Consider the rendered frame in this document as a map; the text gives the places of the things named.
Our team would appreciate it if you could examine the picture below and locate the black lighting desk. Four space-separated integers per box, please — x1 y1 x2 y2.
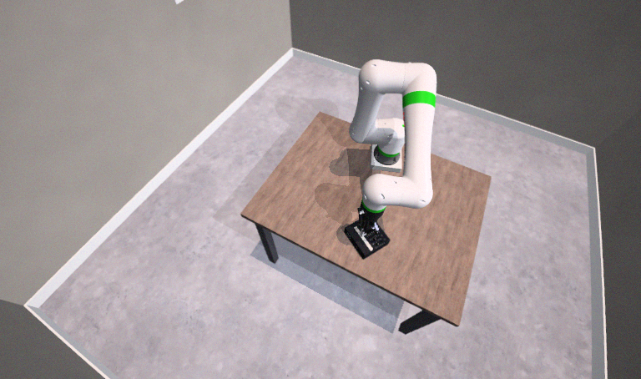
344 220 390 259

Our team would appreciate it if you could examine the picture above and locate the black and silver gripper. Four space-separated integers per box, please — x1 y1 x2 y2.
357 207 380 237

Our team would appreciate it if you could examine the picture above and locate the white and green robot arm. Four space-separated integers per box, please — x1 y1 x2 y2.
349 59 437 220

